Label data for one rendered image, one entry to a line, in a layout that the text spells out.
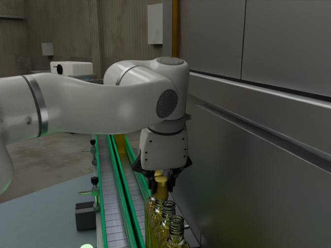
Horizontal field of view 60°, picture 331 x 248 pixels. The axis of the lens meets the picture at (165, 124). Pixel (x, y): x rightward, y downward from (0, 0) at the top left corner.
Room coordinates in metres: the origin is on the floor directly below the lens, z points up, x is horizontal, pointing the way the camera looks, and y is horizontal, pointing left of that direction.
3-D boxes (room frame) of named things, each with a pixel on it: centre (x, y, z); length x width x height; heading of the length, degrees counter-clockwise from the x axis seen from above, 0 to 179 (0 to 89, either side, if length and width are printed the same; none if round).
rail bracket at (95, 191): (0.94, 0.28, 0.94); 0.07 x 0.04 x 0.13; 105
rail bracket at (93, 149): (1.38, 0.40, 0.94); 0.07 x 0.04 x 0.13; 105
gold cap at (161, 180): (0.60, 0.01, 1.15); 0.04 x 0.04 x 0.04
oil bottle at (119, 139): (1.58, 0.27, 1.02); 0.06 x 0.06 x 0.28; 15
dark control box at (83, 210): (1.04, 0.33, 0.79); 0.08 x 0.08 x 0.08; 15
